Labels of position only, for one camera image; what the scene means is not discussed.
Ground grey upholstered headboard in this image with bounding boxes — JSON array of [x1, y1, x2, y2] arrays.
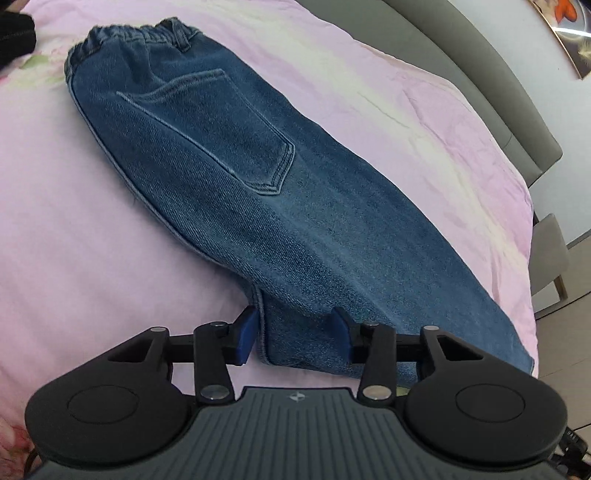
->
[[383, 0, 565, 186]]

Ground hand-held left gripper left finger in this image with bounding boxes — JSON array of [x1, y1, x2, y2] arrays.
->
[[107, 306, 259, 405]]

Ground dark cloth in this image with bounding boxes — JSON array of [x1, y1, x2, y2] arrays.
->
[[0, 0, 38, 72]]

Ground framed wall poster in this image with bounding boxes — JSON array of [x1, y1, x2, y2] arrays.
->
[[531, 0, 591, 82]]

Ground grey upholstered chair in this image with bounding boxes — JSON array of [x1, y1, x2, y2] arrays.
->
[[529, 213, 571, 319]]

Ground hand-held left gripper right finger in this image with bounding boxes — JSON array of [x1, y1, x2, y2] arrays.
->
[[329, 307, 483, 401]]

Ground pink bed blanket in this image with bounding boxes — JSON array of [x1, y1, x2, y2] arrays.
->
[[0, 0, 540, 480]]

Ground blue denim pants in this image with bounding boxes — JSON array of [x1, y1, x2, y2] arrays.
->
[[65, 17, 537, 388]]

